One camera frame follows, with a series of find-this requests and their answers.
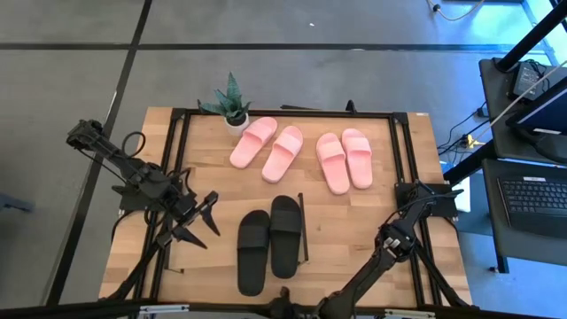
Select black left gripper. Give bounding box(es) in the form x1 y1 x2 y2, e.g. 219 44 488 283
155 190 221 250

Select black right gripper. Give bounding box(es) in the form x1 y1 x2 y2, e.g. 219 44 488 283
276 286 324 312

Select black rubber slide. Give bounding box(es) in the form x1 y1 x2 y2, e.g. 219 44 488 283
269 194 304 281
236 209 272 298

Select pink rubber slide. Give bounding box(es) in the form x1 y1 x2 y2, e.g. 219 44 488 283
340 128 375 191
260 125 305 185
315 131 352 197
229 116 279 170

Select snake plant in white pot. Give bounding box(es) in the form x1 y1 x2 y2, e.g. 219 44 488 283
197 72 252 136

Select black overhead gantry bar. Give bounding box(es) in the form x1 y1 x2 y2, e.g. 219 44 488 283
0 299 567 319

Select white paper sheet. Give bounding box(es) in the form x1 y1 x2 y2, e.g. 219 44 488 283
450 175 472 214

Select black desk pole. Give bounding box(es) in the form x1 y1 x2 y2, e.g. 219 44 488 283
442 140 498 186

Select yellow plug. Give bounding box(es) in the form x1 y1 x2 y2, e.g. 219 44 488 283
463 134 485 151

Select black laptop keyboard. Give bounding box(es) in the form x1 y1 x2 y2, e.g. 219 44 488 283
495 175 567 240

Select black desk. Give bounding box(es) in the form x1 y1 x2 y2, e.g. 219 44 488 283
478 56 567 274

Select black monitor screen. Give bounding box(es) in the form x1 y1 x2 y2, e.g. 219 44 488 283
506 74 567 166

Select black power adapter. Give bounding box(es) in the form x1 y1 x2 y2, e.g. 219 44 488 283
512 60 545 101

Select black diagonal pole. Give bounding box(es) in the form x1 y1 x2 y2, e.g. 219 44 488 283
494 0 567 73

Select black aluminium table frame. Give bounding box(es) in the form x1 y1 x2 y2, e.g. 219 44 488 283
99 99 473 311

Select black floor cables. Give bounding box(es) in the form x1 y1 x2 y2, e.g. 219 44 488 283
437 102 489 157

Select cream cable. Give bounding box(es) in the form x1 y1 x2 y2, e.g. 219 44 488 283
481 58 567 135

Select white floor cable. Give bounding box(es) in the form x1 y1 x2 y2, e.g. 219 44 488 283
425 0 487 23

